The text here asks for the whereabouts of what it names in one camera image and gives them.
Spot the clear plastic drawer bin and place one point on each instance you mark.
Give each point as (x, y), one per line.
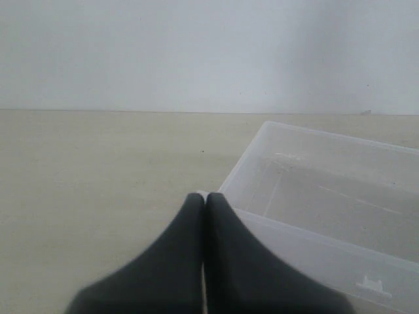
(341, 210)

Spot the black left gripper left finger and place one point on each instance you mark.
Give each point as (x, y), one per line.
(165, 278)

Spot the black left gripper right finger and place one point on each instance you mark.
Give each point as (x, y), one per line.
(243, 276)

